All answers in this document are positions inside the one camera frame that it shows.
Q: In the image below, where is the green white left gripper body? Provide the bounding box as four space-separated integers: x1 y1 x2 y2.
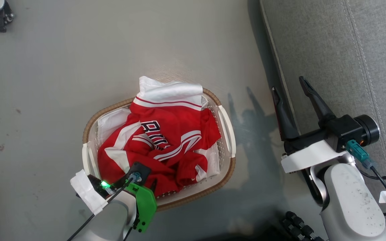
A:
71 169 157 233

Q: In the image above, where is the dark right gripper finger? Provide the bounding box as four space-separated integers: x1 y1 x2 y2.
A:
272 87 300 141
299 76 336 128

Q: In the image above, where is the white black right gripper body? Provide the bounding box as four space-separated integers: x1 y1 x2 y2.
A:
281 128 347 173

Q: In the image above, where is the red and white jersey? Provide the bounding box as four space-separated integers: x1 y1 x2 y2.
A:
98 76 221 198

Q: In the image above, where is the white plastic laundry basket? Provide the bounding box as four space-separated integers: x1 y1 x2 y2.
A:
82 88 236 212

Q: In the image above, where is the grey fabric sofa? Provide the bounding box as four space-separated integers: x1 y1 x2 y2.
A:
259 0 386 241

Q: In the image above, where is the white cloth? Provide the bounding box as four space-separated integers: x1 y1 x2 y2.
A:
96 95 221 178

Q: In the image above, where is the black cable with teal plug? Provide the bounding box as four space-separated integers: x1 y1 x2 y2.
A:
346 140 386 228

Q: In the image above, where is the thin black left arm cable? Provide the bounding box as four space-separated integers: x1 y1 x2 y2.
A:
66 179 135 241

